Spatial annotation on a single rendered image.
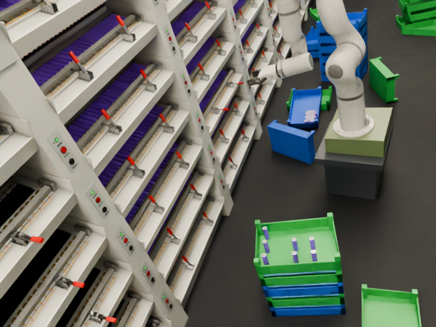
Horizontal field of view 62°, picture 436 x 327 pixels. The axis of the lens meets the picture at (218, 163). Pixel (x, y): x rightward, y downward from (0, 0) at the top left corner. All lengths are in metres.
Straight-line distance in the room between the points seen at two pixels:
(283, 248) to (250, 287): 0.38
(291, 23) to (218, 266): 1.19
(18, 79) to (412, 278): 1.59
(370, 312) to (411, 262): 0.30
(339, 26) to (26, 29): 1.13
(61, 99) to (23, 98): 0.14
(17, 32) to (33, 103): 0.17
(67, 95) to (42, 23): 0.19
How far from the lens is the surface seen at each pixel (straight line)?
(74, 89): 1.14
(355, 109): 1.77
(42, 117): 1.03
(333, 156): 1.87
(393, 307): 1.69
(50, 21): 1.10
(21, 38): 1.03
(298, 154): 2.28
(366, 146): 1.82
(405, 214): 1.98
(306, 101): 2.70
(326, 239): 1.46
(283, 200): 2.07
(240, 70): 2.27
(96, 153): 1.20
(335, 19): 1.60
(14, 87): 0.99
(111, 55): 1.29
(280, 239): 1.48
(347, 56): 1.62
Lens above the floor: 1.49
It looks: 38 degrees down
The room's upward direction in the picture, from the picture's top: 20 degrees counter-clockwise
